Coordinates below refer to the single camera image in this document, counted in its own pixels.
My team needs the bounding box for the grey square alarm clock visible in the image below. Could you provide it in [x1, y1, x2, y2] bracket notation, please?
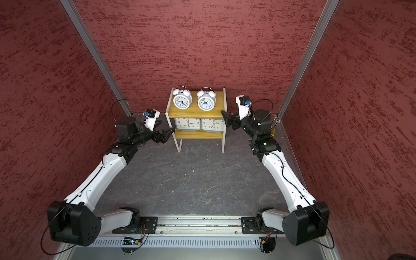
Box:
[201, 119, 226, 132]
[174, 118, 201, 131]

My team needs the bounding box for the white twin bell alarm clock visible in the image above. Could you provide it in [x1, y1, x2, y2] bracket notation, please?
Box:
[172, 86, 192, 110]

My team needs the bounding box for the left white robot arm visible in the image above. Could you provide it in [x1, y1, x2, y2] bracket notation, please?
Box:
[45, 109, 174, 247]

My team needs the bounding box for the bundle of pencils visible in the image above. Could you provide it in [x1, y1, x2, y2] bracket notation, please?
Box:
[271, 115, 281, 128]

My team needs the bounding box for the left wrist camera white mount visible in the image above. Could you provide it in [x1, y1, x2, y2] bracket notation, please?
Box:
[144, 109, 160, 132]

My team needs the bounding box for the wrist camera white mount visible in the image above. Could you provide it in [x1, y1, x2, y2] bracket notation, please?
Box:
[144, 109, 160, 132]
[236, 95, 251, 120]

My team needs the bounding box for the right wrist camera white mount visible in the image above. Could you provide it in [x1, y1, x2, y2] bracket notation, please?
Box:
[236, 95, 251, 120]

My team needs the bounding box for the wooden white frame shelf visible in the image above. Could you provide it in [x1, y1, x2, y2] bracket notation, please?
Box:
[165, 88, 228, 152]

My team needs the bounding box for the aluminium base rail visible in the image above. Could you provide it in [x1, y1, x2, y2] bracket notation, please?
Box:
[94, 215, 293, 237]

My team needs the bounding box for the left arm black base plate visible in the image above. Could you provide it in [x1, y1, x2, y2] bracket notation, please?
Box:
[112, 217, 158, 236]

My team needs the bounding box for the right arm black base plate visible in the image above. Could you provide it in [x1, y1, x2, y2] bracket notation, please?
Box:
[240, 217, 282, 236]

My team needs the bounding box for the perforated grey cable tray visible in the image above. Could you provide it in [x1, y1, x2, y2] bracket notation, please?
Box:
[90, 236, 261, 249]

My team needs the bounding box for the left aluminium corner post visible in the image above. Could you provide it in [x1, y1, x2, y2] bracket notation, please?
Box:
[60, 0, 133, 116]

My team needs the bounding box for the aluminium corner post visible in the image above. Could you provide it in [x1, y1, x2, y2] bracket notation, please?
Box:
[60, 0, 133, 116]
[277, 0, 339, 122]

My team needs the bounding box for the right aluminium corner post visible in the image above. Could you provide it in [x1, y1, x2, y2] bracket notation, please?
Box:
[277, 0, 339, 122]

